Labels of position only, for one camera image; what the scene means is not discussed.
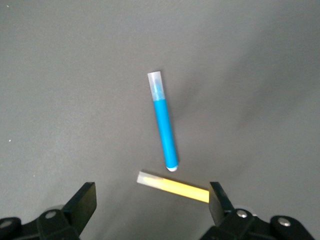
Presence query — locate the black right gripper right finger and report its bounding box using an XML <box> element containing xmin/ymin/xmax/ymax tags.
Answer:
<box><xmin>201</xmin><ymin>181</ymin><xmax>316</xmax><ymax>240</ymax></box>

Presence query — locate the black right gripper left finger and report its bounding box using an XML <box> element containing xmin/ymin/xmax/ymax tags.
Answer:
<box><xmin>0</xmin><ymin>181</ymin><xmax>98</xmax><ymax>240</ymax></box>

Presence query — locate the blue marker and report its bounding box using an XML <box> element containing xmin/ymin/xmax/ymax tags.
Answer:
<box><xmin>146</xmin><ymin>70</ymin><xmax>179</xmax><ymax>173</ymax></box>

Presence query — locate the yellow marker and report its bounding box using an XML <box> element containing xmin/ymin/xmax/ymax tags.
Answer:
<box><xmin>136</xmin><ymin>170</ymin><xmax>210</xmax><ymax>204</ymax></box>

